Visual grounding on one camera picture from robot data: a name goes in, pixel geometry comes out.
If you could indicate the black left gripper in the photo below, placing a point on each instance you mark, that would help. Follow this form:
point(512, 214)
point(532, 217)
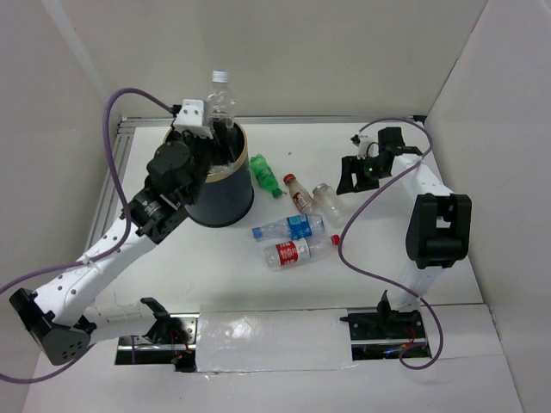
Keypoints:
point(225, 153)

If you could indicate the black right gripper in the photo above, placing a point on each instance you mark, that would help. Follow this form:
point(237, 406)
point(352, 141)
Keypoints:
point(350, 165)

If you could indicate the clear capless plastic bottle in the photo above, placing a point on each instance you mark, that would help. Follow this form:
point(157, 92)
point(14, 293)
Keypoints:
point(328, 202)

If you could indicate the clear white-cap water bottle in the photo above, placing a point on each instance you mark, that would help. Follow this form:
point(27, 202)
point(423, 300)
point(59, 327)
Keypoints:
point(221, 102)

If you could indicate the green plastic soda bottle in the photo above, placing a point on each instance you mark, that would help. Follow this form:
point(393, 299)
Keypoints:
point(264, 175)

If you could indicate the small red-cap drink bottle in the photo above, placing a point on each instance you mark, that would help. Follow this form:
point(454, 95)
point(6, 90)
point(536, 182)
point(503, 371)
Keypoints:
point(299, 195)

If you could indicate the blue label water bottle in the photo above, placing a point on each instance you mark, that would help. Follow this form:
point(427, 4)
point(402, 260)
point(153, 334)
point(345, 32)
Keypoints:
point(291, 228)

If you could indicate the red label water bottle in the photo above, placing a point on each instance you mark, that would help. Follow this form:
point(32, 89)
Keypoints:
point(299, 252)

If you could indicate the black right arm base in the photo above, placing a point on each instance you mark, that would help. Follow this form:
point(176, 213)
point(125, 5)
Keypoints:
point(383, 333)

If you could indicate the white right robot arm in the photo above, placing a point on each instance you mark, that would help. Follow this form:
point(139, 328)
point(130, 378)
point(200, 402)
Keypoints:
point(438, 232)

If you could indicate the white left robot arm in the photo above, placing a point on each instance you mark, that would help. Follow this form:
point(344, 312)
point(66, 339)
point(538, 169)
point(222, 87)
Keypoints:
point(60, 315)

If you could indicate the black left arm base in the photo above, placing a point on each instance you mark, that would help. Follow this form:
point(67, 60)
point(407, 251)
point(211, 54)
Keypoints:
point(171, 341)

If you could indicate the dark round waste bin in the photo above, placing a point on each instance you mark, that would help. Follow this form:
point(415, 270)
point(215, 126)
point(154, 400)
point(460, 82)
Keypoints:
point(227, 194)

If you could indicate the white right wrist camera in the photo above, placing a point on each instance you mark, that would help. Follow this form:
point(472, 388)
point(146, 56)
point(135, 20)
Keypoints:
point(364, 145)

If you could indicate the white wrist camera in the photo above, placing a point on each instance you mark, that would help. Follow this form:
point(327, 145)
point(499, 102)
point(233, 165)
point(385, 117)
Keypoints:
point(364, 145)
point(192, 117)

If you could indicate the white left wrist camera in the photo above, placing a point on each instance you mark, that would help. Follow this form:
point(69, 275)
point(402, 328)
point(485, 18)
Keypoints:
point(192, 117)

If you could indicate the aluminium rail frame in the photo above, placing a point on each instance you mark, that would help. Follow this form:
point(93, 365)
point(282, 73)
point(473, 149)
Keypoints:
point(108, 207)

